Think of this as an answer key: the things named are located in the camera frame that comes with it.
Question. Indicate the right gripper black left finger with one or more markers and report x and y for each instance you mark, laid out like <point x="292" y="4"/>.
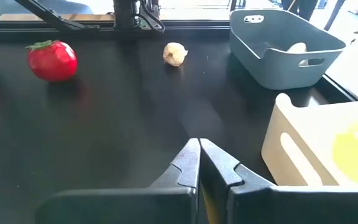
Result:
<point x="120" y="205"/>

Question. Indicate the red tomato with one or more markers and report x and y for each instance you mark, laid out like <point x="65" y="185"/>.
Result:
<point x="53" y="62"/>

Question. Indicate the yellow lemon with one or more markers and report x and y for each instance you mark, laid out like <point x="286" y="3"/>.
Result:
<point x="356" y="161"/>

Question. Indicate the teal plastic basket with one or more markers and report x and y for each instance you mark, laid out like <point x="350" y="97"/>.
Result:
<point x="269" y="71"/>

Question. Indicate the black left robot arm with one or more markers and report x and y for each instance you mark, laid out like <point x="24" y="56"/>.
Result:
<point x="124" y="12"/>

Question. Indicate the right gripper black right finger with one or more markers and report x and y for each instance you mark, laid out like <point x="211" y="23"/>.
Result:
<point x="291" y="205"/>

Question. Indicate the white plastic basket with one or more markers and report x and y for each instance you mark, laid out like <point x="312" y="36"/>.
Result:
<point x="309" y="124"/>

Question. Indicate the black diagonal frame strut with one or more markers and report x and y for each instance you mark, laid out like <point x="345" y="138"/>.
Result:
<point x="51" y="15"/>

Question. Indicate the white garlic bulb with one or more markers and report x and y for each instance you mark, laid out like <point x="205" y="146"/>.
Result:
<point x="297" y="48"/>
<point x="175" y="54"/>

